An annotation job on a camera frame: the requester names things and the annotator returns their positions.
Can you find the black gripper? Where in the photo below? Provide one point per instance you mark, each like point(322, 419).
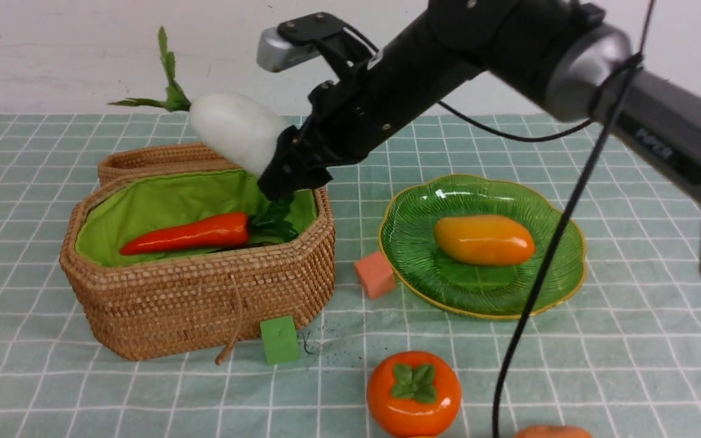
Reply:
point(373, 98)

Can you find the red carrot with leaves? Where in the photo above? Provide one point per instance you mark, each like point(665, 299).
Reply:
point(229, 230)

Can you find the white radish with leaves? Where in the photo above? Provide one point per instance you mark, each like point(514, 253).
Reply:
point(235, 126)

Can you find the orange yellow mango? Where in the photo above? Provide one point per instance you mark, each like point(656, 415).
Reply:
point(484, 240)

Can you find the orange persimmon green calyx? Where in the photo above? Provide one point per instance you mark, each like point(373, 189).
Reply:
point(413, 394)

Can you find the brown potato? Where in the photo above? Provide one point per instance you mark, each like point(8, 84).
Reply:
point(552, 431)

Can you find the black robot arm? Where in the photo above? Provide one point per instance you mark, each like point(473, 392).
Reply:
point(560, 55)

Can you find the orange foam cube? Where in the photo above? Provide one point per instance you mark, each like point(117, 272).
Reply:
point(375, 275)

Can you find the green glass leaf plate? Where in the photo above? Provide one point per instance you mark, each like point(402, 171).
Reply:
point(406, 240)

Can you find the woven wicker basket lid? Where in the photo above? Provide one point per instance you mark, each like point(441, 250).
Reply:
point(192, 156)

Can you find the green foam cube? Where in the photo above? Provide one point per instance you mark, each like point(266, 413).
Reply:
point(280, 340)

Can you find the woven wicker basket green lining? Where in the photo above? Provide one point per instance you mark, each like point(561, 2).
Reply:
point(154, 305)

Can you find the green checked tablecloth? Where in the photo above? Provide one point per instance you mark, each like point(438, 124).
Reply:
point(622, 358)

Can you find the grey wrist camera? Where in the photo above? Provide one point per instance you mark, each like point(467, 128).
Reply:
point(298, 40)

